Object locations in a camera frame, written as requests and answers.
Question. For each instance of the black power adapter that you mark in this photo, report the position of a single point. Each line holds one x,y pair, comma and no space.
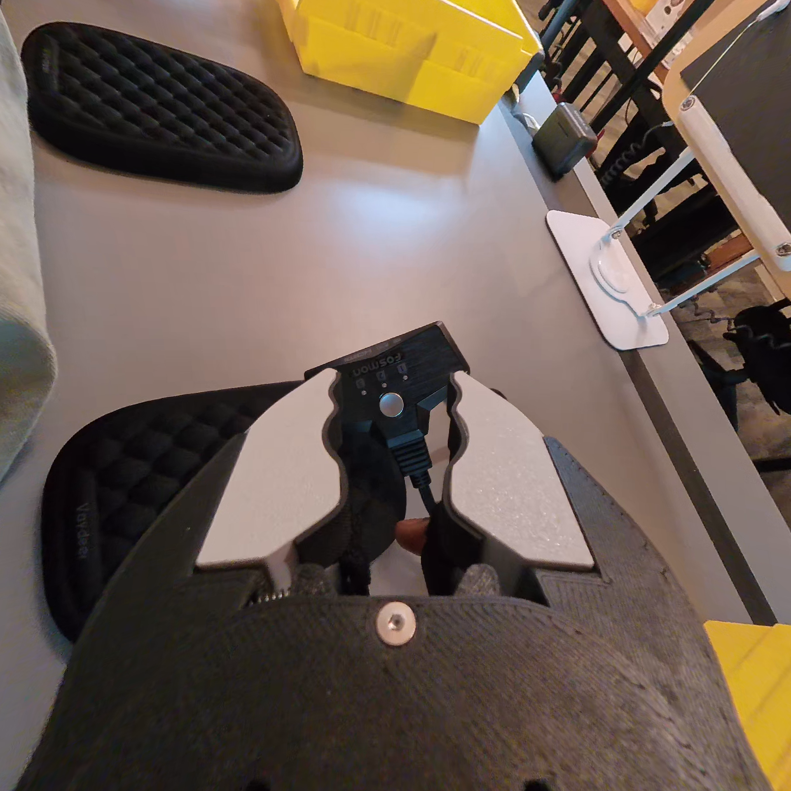
565,139

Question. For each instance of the person's right hand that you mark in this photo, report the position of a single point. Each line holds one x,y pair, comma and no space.
412,534

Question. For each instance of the black hdmi switch box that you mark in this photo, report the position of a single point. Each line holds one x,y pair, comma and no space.
401,371

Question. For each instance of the yellow plastic bin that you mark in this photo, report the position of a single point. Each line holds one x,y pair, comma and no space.
754,692
420,55

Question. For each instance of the black office chair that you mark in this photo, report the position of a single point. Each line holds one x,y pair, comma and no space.
763,352

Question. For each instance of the wooden desk with black legs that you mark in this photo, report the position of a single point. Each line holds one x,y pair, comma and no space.
624,37

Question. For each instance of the white tablet stand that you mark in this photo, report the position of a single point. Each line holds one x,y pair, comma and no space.
612,278

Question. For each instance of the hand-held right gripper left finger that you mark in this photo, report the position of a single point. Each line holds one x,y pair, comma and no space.
278,482

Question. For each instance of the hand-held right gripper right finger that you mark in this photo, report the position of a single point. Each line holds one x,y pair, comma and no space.
513,494

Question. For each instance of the black quilted wrist pad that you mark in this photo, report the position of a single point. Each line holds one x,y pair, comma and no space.
117,494
160,105

